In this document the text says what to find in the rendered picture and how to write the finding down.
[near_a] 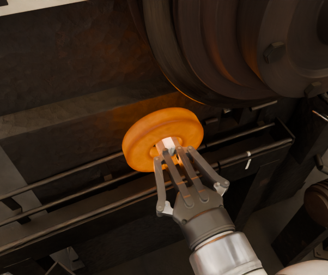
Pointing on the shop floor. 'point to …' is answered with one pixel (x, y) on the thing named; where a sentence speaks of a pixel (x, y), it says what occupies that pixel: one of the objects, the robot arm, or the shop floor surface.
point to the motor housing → (313, 220)
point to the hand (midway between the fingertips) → (164, 137)
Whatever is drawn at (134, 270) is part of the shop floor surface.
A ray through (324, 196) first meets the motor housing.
